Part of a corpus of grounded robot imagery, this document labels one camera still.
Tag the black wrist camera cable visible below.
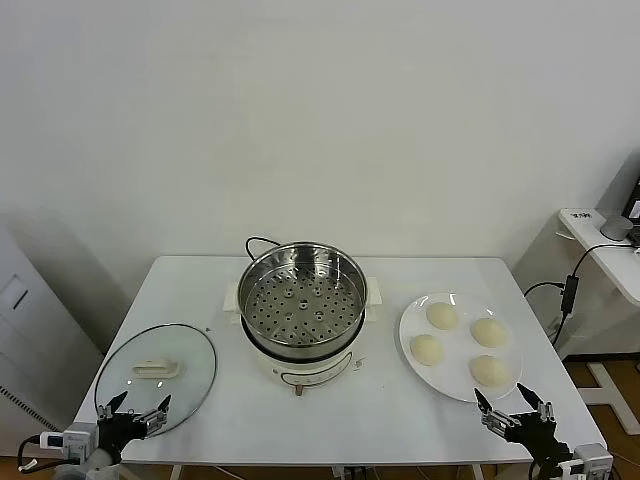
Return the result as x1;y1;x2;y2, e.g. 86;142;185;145
17;434;42;474

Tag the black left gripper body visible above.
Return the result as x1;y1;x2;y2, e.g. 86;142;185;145
96;412;151;454

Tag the white side desk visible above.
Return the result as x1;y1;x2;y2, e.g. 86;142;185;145
557;207;640;436

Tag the white round plate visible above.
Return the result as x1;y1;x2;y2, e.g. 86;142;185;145
398;292;525;404

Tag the grey laptop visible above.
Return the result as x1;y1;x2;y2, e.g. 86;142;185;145
619;149;640;246

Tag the grey cylindrical speaker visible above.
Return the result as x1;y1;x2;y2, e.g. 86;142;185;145
599;214;634;244

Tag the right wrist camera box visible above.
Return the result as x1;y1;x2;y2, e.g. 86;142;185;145
557;443;609;480

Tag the white steamed baozi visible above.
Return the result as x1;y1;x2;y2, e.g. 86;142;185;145
426;301;460;332
469;354;510;388
470;317;509;348
410;333;445;367

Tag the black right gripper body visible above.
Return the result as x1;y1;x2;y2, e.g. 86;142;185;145
492;409;574;464

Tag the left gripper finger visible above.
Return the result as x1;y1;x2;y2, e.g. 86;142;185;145
137;394;173;434
97;391;129;420

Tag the black cooker power cord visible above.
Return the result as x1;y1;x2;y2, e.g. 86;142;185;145
244;236;284;261

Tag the perforated stainless steamer basket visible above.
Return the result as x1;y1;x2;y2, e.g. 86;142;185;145
236;241;368;357

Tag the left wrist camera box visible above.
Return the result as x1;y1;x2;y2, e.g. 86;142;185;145
38;422;99;459

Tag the black power adapter with cable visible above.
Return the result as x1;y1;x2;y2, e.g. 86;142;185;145
522;243;634;346

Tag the glass lid with cream handle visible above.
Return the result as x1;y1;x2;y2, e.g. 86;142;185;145
93;323;218;440

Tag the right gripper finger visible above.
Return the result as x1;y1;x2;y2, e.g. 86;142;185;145
516;382;556;424
473;387;506;431

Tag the cream electric cooker base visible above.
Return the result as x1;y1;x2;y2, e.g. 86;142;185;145
222;277;384;399

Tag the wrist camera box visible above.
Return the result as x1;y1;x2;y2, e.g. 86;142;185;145
557;443;609;480
38;422;99;459

